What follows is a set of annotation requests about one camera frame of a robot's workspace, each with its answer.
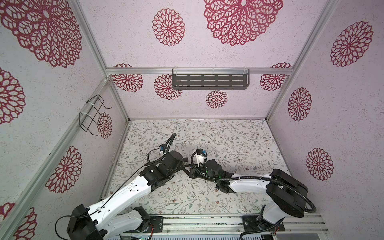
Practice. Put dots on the dark metal wall shelf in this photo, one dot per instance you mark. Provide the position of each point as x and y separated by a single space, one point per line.
189 81

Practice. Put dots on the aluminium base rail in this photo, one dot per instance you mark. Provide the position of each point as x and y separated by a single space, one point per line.
232 224

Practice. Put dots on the black wire wall rack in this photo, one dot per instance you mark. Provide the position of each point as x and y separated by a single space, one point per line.
96 120

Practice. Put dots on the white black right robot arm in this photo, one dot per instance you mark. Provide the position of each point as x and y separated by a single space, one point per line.
289 196

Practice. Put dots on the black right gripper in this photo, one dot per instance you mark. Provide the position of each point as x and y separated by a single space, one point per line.
192 173

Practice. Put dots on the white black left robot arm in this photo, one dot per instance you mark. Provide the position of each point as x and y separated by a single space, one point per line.
104 219

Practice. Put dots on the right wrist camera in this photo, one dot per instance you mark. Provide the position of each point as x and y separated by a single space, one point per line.
201 157

